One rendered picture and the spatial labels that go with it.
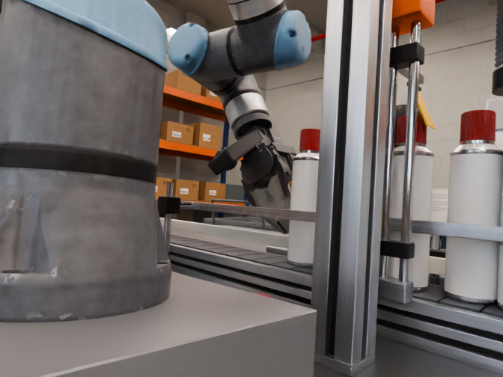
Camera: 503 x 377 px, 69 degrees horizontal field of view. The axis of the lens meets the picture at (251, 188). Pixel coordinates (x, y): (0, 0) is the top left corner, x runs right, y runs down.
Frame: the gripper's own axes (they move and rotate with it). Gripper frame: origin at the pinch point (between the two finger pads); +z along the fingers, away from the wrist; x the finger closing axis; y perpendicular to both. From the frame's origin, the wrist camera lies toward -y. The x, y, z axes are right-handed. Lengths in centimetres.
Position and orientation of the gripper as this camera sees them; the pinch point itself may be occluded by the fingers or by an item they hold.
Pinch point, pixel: (281, 226)
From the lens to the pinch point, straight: 57.8
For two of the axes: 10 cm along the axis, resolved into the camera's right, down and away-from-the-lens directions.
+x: -6.6, 4.8, 5.8
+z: 3.1, 8.8, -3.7
